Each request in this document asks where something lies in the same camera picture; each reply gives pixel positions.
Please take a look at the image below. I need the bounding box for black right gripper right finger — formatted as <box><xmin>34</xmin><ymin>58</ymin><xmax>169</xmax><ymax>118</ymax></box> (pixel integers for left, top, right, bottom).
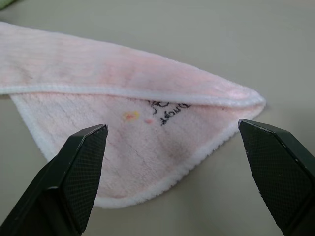
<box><xmin>237</xmin><ymin>119</ymin><xmax>315</xmax><ymax>236</ymax></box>

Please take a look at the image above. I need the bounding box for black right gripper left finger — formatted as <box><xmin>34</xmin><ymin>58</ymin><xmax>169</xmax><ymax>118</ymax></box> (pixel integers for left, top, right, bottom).
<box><xmin>0</xmin><ymin>124</ymin><xmax>109</xmax><ymax>236</ymax></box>

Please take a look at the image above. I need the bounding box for pink towel with print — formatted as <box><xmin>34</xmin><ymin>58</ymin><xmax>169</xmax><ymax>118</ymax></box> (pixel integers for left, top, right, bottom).
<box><xmin>0</xmin><ymin>21</ymin><xmax>267</xmax><ymax>209</ymax></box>

